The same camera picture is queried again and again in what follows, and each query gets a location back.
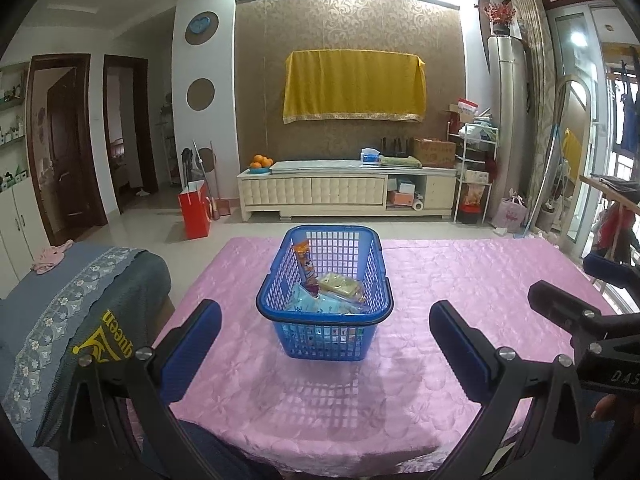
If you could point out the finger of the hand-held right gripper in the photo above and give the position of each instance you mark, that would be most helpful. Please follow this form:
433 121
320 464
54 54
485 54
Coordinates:
560 305
610 270

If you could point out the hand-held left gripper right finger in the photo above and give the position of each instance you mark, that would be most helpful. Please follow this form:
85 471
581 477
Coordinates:
460 355

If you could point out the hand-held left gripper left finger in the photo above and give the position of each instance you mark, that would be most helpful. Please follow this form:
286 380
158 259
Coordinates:
195 345

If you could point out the green white snack packet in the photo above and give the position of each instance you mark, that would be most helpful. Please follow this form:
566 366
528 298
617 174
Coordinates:
300 301

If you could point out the blue plastic basket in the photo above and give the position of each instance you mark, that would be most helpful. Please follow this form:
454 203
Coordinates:
325 316

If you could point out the orange sausage packet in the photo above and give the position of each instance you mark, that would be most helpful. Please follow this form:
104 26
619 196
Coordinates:
304 265

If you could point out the light blue snack packet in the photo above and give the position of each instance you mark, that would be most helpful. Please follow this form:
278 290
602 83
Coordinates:
332 305

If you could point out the plain yellowish cracker packet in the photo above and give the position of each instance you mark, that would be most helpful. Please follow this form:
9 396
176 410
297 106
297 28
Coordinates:
340 285

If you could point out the person's right hand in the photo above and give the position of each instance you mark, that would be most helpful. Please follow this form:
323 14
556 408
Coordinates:
605 406

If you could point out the red hanging garment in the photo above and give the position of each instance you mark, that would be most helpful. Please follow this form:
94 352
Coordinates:
610 230

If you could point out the dark grey crown print cloth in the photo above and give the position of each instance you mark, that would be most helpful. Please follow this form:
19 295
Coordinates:
135 300

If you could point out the pink shopping bag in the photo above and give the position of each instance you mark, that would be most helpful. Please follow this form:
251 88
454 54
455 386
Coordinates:
510 213

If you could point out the arched standing mirror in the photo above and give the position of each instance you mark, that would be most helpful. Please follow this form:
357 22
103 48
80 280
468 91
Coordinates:
575 160

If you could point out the red paper bag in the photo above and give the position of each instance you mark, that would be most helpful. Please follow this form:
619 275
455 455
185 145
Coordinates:
195 208

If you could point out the grey covered bed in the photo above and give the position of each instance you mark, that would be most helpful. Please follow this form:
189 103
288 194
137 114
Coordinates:
60 300

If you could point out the white paper roll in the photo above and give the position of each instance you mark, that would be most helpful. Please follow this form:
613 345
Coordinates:
417 203

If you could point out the pink garment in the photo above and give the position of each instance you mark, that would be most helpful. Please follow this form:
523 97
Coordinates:
50 257

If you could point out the silver standing air conditioner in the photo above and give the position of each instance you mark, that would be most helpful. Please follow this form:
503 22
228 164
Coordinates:
507 120

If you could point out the black upright object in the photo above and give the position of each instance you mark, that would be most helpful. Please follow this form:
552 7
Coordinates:
189 161

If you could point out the cream media cabinet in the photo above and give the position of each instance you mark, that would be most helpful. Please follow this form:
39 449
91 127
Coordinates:
310 192

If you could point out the pile of oranges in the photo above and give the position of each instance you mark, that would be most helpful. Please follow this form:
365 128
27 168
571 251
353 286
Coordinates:
261 161

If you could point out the brown cardboard box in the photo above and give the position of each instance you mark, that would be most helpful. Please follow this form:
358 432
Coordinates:
434 151

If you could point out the patterned beige curtain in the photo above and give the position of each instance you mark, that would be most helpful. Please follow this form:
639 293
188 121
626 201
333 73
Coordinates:
537 85

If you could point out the folded green cloth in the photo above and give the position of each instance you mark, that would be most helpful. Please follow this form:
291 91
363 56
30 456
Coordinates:
400 161

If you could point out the red white box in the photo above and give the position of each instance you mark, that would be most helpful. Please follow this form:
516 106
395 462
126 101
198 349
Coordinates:
467 108

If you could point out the white display cabinet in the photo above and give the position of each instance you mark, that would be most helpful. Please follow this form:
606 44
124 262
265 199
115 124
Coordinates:
17 220

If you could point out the black router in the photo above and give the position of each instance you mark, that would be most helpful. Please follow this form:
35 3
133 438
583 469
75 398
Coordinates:
395 147

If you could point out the blue tissue box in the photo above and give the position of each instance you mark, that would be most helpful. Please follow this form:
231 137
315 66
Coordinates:
370 156

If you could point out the dark wooden door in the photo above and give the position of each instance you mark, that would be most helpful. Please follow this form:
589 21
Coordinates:
65 150

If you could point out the red flower vase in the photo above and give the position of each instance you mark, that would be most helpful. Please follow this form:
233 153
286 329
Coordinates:
500 16

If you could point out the yellow cloth cover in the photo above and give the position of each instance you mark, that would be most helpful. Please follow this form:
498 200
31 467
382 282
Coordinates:
352 85

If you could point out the wooden drying frame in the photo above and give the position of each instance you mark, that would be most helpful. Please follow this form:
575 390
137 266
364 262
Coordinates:
612 195

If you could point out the small brown round wall decor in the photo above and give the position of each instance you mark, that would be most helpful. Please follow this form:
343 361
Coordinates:
207 157

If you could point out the dark wooden doorway frame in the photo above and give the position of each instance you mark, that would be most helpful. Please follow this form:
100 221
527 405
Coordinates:
147 125

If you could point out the blue round wall decor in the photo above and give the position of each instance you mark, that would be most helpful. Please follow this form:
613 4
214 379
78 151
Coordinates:
201 27

